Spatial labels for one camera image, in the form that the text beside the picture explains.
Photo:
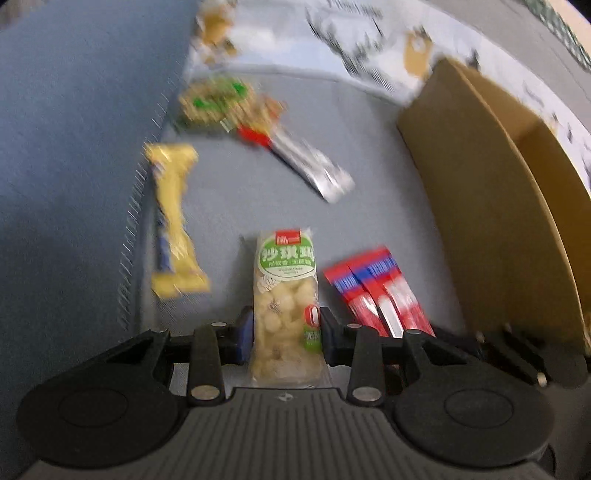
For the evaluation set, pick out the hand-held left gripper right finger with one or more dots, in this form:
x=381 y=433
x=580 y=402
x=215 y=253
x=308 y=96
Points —
x=328 y=338

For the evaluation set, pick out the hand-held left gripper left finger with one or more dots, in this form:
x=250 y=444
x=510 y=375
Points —
x=244 y=336

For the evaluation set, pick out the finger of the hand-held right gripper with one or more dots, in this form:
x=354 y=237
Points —
x=517 y=355

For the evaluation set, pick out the red blue stick packet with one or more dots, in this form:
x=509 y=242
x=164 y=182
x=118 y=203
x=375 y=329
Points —
x=406 y=295
x=355 y=295

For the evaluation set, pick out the green label nut snack packet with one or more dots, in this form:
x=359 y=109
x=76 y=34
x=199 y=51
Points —
x=281 y=295

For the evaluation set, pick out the brown cardboard box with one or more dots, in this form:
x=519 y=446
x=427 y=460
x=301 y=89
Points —
x=485 y=207

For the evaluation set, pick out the beige snack packet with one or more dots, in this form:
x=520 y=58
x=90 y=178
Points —
x=267 y=113

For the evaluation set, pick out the round grain snack packet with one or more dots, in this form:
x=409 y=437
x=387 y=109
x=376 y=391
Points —
x=212 y=99

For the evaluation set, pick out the yellow snack packet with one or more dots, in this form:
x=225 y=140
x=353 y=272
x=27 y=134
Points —
x=173 y=207

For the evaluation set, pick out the silver red snack packet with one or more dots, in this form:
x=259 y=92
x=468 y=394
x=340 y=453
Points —
x=309 y=166

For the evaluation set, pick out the grey printed bed sheet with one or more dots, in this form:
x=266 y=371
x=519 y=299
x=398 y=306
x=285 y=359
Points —
x=369 y=161

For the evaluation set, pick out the blue upholstered bench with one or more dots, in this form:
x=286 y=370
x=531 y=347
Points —
x=69 y=161

